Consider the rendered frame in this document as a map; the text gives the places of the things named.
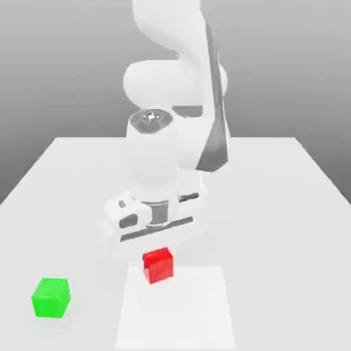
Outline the small red cube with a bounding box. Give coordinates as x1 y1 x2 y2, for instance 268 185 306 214
142 247 174 285

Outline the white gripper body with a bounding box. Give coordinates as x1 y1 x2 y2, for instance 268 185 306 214
108 210 204 261

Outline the small green cube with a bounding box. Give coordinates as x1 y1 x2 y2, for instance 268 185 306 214
30 277 71 319

